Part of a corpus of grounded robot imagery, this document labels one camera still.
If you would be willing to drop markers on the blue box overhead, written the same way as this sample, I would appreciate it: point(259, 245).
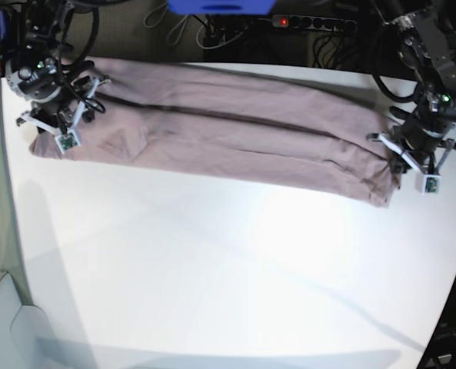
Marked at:
point(221, 7)

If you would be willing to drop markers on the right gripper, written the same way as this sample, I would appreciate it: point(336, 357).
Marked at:
point(59, 109)

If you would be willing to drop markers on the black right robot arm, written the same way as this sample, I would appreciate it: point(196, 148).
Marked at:
point(34, 67)

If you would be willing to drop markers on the black power strip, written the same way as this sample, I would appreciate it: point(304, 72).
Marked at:
point(312, 23)

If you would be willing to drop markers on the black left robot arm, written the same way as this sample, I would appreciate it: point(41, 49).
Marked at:
point(424, 48)

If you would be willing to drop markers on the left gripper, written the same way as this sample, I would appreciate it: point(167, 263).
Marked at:
point(419, 134)

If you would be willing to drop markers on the mauve t-shirt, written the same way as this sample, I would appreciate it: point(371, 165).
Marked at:
point(224, 124)

